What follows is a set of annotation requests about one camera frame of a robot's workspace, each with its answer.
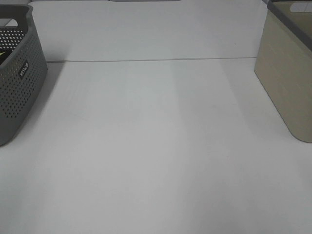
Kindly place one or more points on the beige plastic bin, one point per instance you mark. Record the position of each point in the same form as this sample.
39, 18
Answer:
284, 63

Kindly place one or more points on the grey perforated plastic basket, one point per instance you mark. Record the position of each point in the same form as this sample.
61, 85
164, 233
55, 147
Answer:
23, 68

